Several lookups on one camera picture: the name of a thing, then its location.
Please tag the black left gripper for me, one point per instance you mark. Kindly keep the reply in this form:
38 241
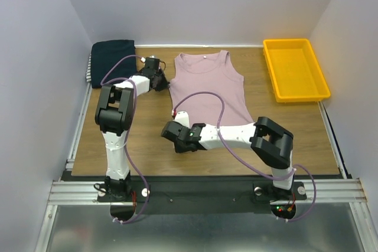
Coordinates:
165 84

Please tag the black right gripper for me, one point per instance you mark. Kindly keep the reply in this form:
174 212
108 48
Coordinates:
170 132

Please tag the pink tank top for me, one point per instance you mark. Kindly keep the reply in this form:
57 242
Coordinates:
198 78

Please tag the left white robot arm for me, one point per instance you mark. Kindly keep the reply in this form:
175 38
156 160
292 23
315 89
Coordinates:
114 115

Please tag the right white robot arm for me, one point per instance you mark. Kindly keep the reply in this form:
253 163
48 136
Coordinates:
272 143

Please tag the folded navy tank top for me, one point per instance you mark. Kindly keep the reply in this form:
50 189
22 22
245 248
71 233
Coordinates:
105 55

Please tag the folded striped tank top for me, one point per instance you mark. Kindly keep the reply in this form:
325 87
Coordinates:
88 70

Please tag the yellow plastic bin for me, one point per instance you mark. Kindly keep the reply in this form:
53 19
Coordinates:
294 71

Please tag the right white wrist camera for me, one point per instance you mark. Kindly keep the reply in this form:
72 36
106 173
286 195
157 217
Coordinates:
182 118

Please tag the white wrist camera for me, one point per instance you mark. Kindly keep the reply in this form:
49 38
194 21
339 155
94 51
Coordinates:
182 118
143 59

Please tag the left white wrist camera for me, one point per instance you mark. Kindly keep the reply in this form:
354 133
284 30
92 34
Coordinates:
143 59

